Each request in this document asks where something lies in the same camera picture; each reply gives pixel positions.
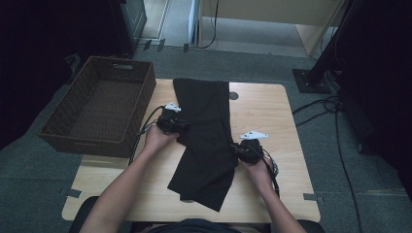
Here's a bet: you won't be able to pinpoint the grey tape strip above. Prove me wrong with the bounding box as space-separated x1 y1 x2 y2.
303 192 325 204
59 187 83 199

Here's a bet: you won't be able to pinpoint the person's left hand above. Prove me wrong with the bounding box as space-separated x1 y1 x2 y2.
142 123 181 157

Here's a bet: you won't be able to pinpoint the person's dark shirt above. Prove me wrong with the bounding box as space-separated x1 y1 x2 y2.
147 217 242 233

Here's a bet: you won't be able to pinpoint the brown wicker basket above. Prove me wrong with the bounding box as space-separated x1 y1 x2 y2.
38 55 157 159

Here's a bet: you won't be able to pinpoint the white panel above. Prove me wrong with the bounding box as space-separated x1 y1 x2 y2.
189 0 200 46

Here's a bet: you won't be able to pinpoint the long black floor cable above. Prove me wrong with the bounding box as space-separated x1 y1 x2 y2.
333 108 363 233

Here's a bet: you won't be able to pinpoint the dark metal cabinet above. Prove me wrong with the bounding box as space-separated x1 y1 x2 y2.
110 0 148 56

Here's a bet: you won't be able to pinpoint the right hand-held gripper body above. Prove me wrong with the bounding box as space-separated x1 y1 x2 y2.
237 130 269 165

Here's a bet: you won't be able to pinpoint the black curtain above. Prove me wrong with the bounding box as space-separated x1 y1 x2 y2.
0 0 125 150
336 0 412 202

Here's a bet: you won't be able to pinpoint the light wooden cabinet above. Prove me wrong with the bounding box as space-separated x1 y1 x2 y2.
197 0 344 56

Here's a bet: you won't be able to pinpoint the black chair armrest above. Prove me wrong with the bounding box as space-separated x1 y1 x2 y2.
68 195 102 233
295 218 325 233

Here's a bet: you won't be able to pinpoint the black hanging cable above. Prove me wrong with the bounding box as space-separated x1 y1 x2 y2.
197 0 220 50

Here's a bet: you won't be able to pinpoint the black pants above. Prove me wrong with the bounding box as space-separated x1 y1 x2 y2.
167 77 240 213

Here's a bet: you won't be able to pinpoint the right hand-held gripper cable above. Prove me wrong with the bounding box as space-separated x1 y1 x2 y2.
256 145 281 199

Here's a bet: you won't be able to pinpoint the black stand base plate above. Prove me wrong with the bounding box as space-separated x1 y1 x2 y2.
292 68 332 95

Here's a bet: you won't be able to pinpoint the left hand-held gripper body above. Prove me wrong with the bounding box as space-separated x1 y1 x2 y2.
155 101 183 134

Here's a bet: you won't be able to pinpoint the left hand-held gripper cable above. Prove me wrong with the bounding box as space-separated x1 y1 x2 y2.
128 105 166 166

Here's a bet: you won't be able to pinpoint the hand-held gripper cable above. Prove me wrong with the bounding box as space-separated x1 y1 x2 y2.
128 105 166 166
256 145 281 199

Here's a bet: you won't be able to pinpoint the black stand post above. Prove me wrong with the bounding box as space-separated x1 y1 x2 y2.
307 0 361 85

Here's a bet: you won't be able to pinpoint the person's right hand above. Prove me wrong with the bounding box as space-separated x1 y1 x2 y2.
238 154 277 192

